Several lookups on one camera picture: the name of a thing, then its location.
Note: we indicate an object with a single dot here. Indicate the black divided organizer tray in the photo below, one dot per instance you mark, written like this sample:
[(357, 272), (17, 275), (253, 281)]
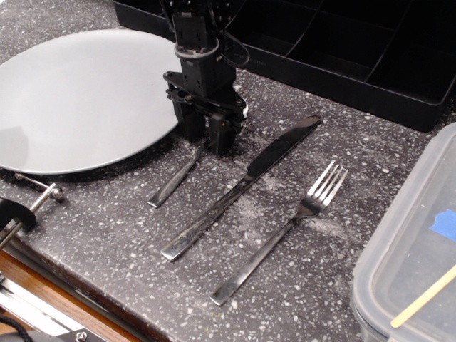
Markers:
[(393, 59)]

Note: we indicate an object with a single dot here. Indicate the silver metal spoon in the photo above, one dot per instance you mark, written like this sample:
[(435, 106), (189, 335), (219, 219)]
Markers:
[(171, 185)]

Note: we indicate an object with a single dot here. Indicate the wooden stick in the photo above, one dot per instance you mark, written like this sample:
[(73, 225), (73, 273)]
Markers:
[(423, 299)]

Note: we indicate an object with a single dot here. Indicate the silver metal fork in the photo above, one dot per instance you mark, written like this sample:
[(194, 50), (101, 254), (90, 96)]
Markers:
[(317, 198)]

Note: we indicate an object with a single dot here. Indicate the grey round plate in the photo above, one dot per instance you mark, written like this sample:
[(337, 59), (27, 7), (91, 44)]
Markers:
[(84, 101)]

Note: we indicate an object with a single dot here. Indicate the silver table knife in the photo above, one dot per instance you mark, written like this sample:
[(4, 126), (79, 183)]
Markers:
[(259, 166)]

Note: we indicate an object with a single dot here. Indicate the metal bracket with screw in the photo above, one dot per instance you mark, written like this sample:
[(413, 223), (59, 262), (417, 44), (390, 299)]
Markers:
[(80, 335)]

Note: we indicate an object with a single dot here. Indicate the clear plastic container lid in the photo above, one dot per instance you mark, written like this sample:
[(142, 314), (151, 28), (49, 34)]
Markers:
[(404, 257)]

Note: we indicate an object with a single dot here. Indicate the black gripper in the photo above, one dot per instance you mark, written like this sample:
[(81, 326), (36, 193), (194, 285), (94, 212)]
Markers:
[(206, 53)]

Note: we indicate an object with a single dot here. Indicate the blue tape piece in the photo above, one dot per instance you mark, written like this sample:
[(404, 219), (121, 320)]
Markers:
[(445, 224)]

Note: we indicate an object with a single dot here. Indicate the metal clamp with black knob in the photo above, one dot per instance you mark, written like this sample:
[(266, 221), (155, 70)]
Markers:
[(15, 216)]

